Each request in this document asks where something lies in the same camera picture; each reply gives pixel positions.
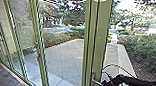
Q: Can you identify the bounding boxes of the low green hedge outdoors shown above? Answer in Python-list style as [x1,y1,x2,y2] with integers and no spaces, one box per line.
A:
[42,30,85,49]

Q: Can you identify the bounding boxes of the green framed glass door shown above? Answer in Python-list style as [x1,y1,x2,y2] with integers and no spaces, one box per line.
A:
[91,0,156,86]

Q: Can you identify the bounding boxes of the green shrub outdoors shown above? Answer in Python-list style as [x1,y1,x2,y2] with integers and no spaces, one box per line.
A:
[120,33,156,72]

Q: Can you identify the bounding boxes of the large tree outdoors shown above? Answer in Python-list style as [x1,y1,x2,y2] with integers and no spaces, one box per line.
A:
[38,0,87,29]

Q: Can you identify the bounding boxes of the metal lever door handle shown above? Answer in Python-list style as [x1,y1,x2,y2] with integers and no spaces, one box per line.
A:
[91,71,106,86]

